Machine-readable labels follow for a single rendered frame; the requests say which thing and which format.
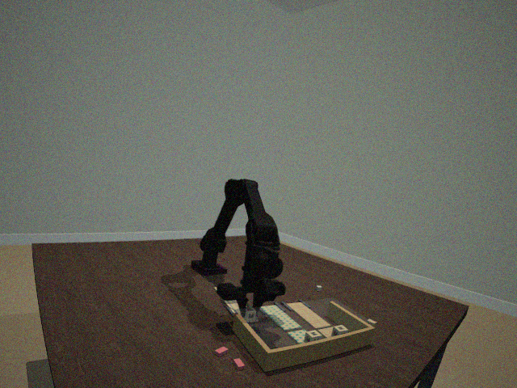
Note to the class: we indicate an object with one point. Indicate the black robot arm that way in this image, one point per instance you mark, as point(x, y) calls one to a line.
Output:
point(262, 256)

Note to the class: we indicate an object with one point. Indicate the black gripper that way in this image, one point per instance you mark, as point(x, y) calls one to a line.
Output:
point(229, 292)

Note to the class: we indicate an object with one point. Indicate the small pink block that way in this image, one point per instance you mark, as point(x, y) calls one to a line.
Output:
point(221, 351)
point(238, 363)

